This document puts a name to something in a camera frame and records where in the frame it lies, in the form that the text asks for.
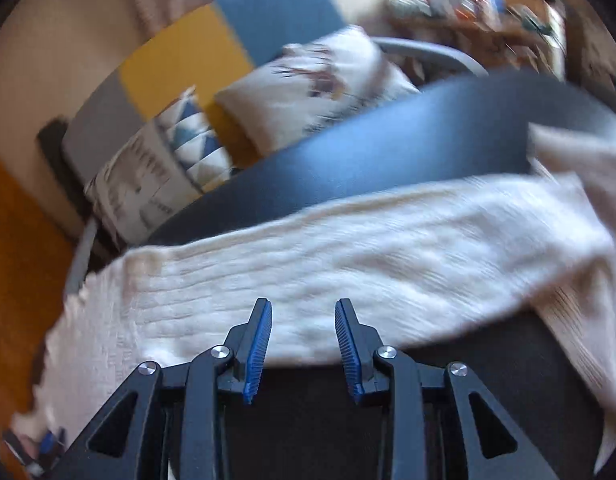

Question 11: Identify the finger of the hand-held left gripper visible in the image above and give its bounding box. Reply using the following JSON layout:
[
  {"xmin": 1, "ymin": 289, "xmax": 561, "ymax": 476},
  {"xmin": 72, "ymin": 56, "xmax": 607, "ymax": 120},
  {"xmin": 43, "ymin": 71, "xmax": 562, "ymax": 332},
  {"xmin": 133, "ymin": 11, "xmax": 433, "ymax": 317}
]
[{"xmin": 2, "ymin": 426, "xmax": 69, "ymax": 478}]

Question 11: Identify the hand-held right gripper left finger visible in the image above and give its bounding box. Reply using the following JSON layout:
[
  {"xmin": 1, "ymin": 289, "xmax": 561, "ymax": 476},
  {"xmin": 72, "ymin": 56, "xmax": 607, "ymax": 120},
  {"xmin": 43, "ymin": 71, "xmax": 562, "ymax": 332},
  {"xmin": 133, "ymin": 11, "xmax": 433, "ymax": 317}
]
[{"xmin": 58, "ymin": 297, "xmax": 274, "ymax": 480}]

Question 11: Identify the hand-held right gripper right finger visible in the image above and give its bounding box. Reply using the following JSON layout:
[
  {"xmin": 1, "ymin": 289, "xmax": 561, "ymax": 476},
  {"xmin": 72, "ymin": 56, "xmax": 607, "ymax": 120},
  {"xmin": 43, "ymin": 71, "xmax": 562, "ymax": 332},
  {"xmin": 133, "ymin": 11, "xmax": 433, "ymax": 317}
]
[{"xmin": 334, "ymin": 297, "xmax": 559, "ymax": 480}]

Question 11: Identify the cream knitted sweater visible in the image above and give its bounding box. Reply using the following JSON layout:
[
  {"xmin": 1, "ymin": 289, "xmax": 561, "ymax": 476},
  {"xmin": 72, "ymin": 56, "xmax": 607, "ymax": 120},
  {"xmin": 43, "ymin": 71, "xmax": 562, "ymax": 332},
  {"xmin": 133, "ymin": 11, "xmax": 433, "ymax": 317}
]
[{"xmin": 13, "ymin": 124, "xmax": 616, "ymax": 477}]

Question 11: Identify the tiger print pillow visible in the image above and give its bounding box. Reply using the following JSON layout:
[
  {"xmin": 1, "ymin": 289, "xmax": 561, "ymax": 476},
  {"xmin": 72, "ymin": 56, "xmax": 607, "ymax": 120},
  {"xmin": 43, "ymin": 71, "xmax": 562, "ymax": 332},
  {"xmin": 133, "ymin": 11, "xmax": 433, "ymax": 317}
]
[{"xmin": 84, "ymin": 86, "xmax": 240, "ymax": 257}]

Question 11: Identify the white deer print pillow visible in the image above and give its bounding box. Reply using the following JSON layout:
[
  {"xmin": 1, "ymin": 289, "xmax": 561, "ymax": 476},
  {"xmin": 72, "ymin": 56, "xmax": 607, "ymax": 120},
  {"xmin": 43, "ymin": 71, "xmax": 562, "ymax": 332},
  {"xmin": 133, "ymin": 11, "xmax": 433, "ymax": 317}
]
[{"xmin": 214, "ymin": 24, "xmax": 422, "ymax": 157}]

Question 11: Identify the grey yellow blue sofa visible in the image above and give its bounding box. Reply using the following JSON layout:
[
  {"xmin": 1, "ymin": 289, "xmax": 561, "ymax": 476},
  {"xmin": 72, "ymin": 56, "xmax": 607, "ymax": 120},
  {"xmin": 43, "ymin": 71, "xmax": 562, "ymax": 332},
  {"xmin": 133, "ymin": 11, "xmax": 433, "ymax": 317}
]
[{"xmin": 62, "ymin": 0, "xmax": 490, "ymax": 292}]

